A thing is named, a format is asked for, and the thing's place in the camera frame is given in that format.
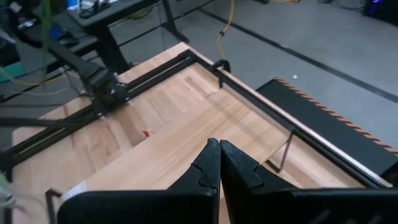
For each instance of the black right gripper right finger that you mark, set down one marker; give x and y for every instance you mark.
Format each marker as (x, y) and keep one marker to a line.
(248, 199)

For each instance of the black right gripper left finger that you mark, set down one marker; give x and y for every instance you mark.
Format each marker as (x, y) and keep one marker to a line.
(186, 202)

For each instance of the small red artificial flower bunch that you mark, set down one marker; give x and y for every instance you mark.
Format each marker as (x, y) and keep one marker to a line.
(146, 133)

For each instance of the black mat with striped edge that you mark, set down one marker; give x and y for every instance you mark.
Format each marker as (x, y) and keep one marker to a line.
(326, 130)

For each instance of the black clamp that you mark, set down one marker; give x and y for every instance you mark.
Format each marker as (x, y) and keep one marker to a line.
(219, 66)

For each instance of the dark grey desk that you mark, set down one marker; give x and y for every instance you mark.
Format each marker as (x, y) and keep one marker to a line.
(109, 14)

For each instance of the black computer tower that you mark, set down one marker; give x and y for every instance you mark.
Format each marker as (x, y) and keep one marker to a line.
(382, 12)

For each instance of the black metal rig frame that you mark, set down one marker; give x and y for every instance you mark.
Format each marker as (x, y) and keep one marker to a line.
(155, 73)

